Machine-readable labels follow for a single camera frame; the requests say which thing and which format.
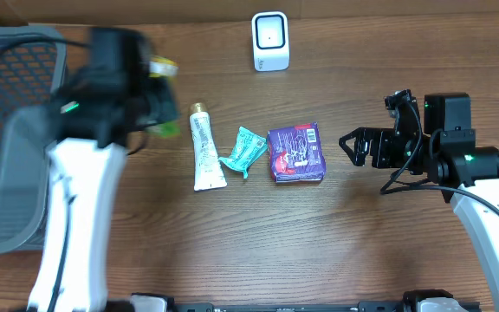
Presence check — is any purple snack package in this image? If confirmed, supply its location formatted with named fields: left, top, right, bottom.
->
left=267, top=122, right=327, bottom=183

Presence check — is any teal snack packet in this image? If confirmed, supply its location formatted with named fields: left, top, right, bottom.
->
left=219, top=127, right=267, bottom=179

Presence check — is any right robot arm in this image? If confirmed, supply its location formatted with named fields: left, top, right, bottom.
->
left=339, top=89, right=499, bottom=311

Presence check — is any white tube gold cap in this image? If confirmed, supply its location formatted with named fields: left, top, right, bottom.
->
left=189, top=102, right=227, bottom=192

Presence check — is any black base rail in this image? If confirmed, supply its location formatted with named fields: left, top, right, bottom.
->
left=165, top=301, right=412, bottom=312

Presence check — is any green juice carton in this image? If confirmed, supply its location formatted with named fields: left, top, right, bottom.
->
left=148, top=56, right=180, bottom=138

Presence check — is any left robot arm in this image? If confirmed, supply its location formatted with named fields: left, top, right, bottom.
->
left=26, top=27, right=178, bottom=311

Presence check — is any grey plastic basket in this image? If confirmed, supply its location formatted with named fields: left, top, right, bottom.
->
left=0, top=26, right=67, bottom=254

